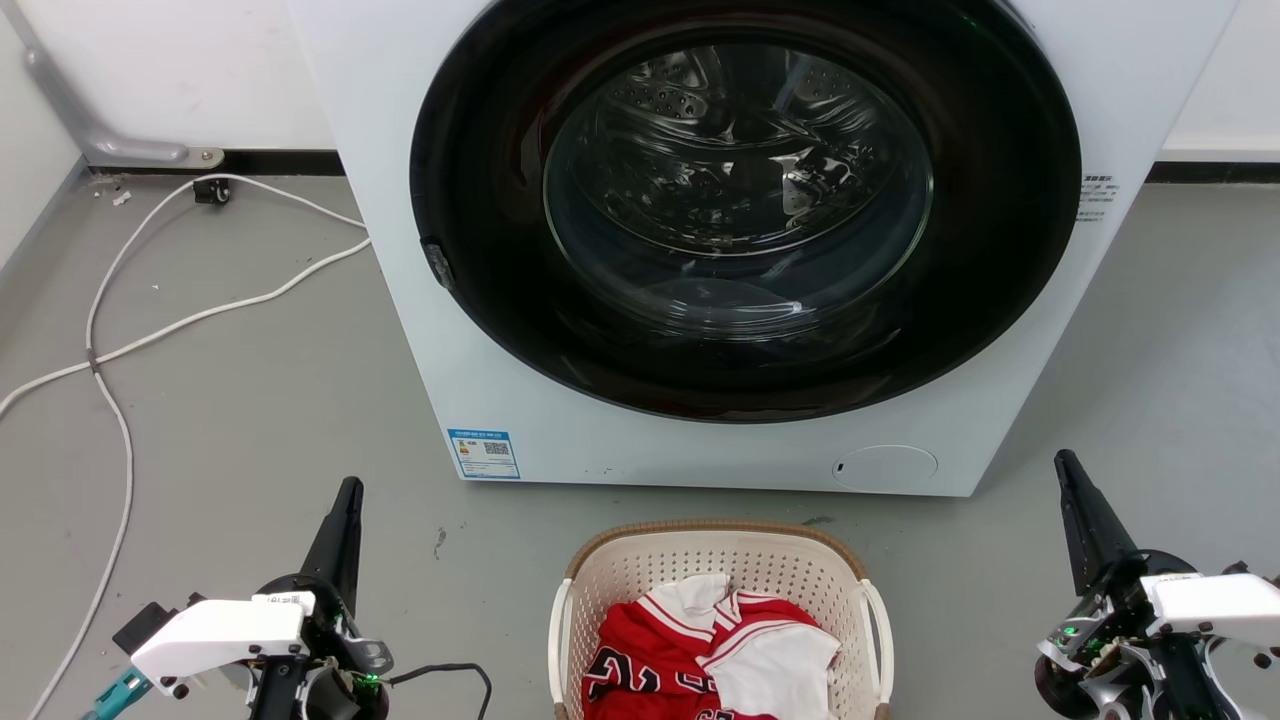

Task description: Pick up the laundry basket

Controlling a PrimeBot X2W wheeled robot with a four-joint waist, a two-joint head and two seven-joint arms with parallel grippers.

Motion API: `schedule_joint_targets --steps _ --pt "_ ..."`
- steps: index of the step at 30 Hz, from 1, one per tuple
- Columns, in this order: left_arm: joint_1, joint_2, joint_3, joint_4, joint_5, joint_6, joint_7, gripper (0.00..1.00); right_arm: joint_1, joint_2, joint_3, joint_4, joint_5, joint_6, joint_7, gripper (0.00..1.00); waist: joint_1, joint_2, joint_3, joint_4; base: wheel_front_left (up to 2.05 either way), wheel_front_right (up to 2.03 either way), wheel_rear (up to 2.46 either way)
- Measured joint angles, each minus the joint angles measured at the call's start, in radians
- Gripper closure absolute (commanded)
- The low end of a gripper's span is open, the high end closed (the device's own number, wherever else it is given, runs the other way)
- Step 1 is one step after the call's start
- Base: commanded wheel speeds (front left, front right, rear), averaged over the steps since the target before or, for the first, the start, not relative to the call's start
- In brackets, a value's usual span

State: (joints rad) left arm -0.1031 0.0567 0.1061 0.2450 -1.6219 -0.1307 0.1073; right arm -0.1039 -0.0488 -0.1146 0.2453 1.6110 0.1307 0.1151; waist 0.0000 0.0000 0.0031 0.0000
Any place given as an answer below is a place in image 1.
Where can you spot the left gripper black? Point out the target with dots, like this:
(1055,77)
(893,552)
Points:
(335,640)

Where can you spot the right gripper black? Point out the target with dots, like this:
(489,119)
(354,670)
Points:
(1110,650)

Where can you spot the cream perforated laundry basket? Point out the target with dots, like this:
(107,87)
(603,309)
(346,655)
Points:
(640,570)

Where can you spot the blue energy label sticker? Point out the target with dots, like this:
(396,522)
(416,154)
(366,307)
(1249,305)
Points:
(484,454)

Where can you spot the round white filter cover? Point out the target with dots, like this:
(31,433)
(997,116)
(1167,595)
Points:
(885,467)

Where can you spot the white front-load washing machine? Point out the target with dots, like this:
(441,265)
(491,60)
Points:
(400,300)

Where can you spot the red basketball jersey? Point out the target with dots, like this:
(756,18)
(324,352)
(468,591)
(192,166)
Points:
(650,650)

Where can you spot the small printed text sticker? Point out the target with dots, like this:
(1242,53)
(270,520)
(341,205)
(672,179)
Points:
(1096,198)

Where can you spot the black round washer door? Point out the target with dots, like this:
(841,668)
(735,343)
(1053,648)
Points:
(500,250)

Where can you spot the white garment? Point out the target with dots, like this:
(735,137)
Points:
(775,665)

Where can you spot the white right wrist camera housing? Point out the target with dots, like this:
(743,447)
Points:
(1215,603)

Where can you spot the small black wall plug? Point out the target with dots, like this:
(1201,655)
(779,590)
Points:
(212,191)

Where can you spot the grey metal pipe bracket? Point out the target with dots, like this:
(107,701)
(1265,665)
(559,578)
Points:
(70,105)

